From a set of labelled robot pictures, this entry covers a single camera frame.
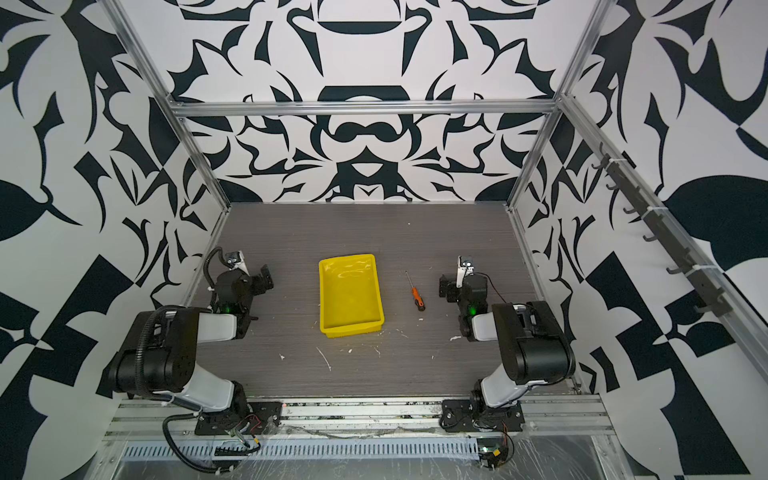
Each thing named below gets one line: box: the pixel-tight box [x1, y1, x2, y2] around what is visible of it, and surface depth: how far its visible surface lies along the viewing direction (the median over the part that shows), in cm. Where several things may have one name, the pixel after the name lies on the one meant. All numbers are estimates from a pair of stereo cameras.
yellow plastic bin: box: [318, 254, 385, 338], surface depth 95 cm
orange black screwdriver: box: [405, 270, 426, 311], surface depth 95 cm
